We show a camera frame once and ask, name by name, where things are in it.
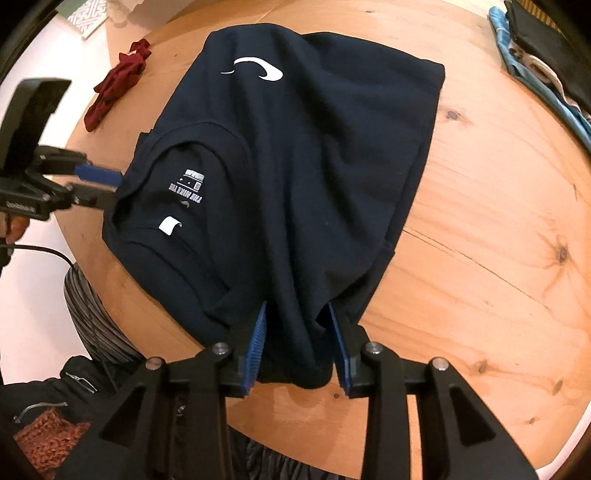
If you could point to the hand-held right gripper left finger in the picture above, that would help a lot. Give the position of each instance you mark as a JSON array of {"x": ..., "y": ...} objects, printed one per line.
[{"x": 256, "y": 350}]

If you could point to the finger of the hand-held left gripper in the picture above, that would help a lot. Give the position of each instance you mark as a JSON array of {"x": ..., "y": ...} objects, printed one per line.
[
  {"x": 97, "y": 174},
  {"x": 87, "y": 194}
]

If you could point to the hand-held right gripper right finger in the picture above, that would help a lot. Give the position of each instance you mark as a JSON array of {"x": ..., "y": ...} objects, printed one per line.
[{"x": 341, "y": 350}]

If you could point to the navy t-shirt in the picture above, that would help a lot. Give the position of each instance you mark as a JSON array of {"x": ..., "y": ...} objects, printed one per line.
[{"x": 300, "y": 161}]

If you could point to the person's left hand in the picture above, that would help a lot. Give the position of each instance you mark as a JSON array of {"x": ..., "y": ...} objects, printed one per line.
[{"x": 16, "y": 228}]

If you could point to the maroon garment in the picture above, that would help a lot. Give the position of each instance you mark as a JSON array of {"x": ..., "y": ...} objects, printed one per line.
[{"x": 120, "y": 78}]

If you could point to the grey striped fabric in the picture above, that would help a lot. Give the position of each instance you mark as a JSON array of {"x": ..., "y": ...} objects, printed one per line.
[{"x": 97, "y": 323}]

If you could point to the person's black jacket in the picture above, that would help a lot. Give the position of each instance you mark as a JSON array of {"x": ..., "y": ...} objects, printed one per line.
[{"x": 46, "y": 387}]

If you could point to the orange knit scarf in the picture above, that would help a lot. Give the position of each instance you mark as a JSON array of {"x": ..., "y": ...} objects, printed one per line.
[{"x": 46, "y": 443}]

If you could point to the light blue folded garment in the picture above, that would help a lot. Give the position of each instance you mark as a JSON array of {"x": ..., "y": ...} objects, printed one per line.
[{"x": 501, "y": 27}]

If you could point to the black folded garment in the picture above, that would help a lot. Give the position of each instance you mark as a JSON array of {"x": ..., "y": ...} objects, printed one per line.
[{"x": 549, "y": 41}]

